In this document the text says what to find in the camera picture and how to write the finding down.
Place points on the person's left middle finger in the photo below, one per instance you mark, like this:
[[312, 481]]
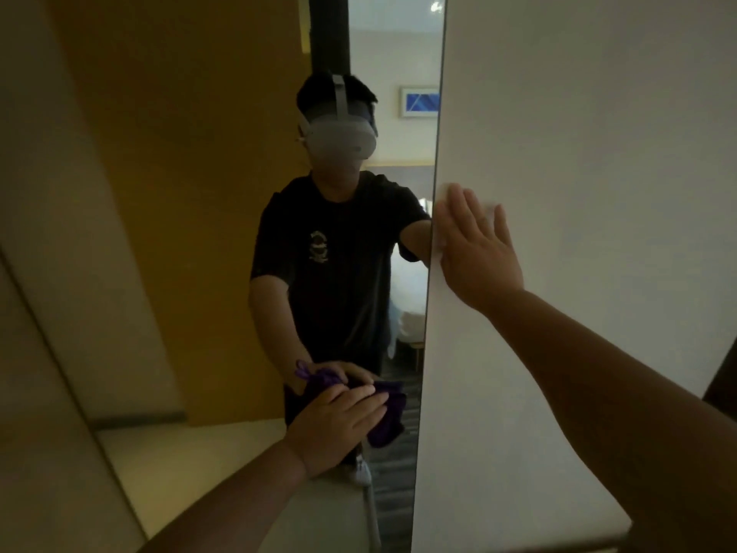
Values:
[[371, 411]]

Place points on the person's left little finger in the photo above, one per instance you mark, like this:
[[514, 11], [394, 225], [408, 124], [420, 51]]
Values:
[[341, 388]]

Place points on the person's right middle finger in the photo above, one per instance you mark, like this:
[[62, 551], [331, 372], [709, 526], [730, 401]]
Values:
[[473, 215]]

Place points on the person's left hand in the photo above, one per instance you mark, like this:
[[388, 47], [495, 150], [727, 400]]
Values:
[[322, 426]]

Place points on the person's right hand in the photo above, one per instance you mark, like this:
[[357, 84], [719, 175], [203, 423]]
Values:
[[478, 264]]

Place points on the person's right forearm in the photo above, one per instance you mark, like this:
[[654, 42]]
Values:
[[622, 420]]

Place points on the white door panel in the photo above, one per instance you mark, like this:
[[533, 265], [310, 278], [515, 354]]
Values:
[[581, 166]]

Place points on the purple cleaning cloth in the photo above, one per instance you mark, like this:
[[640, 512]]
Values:
[[387, 417]]

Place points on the large wall mirror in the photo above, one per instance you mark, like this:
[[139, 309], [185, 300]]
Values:
[[190, 213]]

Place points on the person's left forearm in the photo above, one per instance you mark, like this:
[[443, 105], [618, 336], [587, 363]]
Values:
[[242, 506]]

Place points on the framed blue picture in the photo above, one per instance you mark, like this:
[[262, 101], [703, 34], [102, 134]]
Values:
[[420, 102]]

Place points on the person's right little finger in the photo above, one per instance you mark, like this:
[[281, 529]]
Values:
[[502, 227]]

